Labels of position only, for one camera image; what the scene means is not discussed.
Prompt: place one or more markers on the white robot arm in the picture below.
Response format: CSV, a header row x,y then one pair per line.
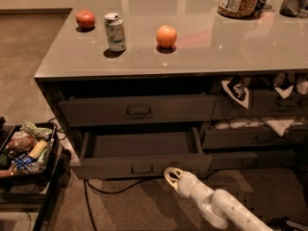
x,y
216,206

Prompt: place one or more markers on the black tray of snacks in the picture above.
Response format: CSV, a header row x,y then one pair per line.
x,y
27,152

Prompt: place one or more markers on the white napkin in drawer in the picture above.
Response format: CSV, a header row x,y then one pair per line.
x,y
279,125

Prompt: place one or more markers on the red apple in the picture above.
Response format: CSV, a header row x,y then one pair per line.
x,y
85,19

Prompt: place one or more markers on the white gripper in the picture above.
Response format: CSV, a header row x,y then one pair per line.
x,y
186,184

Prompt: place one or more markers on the grey drawer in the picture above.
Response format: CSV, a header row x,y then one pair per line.
x,y
82,112
250,137
139,155
259,159
261,103

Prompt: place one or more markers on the large snack jar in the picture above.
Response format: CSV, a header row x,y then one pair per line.
x,y
236,8

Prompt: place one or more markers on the grey counter cabinet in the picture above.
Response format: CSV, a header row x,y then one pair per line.
x,y
208,49

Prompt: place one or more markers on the dark glass container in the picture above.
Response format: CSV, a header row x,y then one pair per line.
x,y
294,8

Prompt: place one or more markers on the orange fruit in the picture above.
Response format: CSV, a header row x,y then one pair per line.
x,y
166,36

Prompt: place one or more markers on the black white snack bag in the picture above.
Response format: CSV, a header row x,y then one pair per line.
x,y
237,89

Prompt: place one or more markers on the green white soda can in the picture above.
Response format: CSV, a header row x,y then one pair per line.
x,y
114,27

